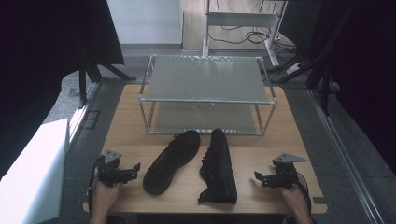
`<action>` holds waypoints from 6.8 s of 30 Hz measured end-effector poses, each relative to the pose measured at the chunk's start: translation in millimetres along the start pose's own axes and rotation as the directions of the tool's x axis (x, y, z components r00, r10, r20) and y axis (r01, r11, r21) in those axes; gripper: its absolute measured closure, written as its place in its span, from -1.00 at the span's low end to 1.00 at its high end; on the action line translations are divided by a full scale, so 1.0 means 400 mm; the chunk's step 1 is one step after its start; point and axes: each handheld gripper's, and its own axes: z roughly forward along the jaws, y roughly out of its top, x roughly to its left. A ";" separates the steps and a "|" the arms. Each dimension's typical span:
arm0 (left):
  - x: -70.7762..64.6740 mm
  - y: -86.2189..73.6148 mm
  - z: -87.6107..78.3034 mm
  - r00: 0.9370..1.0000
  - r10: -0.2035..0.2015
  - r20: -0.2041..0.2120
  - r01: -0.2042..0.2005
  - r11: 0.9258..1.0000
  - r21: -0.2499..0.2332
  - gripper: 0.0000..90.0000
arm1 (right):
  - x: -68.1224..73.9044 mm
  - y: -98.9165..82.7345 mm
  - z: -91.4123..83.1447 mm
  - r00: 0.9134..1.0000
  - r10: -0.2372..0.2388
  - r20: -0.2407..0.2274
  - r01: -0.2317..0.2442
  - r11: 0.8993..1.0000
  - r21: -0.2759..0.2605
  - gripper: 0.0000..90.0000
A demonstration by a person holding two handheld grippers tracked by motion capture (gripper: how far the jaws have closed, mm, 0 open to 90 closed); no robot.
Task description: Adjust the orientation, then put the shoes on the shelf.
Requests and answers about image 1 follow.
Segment black curtain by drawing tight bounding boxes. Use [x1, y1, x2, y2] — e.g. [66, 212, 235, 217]
[278, 0, 396, 175]
[0, 0, 125, 180]

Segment black floor cables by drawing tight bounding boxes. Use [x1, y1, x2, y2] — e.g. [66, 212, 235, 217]
[207, 0, 300, 54]

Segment aluminium floor rail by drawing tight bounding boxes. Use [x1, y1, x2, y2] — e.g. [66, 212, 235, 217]
[307, 88, 387, 224]

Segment person's left hand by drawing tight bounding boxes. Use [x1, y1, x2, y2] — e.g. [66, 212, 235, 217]
[91, 178, 123, 219]

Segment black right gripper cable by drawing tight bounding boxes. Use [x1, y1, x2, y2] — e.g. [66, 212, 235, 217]
[294, 172, 313, 216]

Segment white box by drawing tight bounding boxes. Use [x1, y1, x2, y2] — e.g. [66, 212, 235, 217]
[0, 118, 70, 224]

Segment metal two-tier shoe rack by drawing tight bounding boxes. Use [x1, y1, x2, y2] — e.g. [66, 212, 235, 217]
[137, 54, 278, 136]

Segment black shoe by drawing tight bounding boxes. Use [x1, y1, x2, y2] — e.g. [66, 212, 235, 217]
[142, 129, 202, 197]
[197, 128, 238, 205]

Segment black stand legs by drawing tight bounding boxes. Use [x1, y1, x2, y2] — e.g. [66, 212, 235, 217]
[77, 60, 138, 108]
[269, 50, 332, 117]

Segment white power strip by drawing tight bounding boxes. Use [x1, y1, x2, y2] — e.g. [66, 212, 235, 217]
[285, 63, 302, 75]

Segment person's right hand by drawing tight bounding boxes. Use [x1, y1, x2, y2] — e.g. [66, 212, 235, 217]
[276, 183, 310, 217]

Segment white desk frame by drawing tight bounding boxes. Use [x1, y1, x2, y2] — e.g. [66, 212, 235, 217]
[202, 0, 288, 68]

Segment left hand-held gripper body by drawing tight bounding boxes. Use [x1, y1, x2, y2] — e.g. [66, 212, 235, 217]
[95, 148, 134, 188]

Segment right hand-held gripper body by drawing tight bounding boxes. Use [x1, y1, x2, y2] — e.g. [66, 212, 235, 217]
[262, 151, 308, 189]

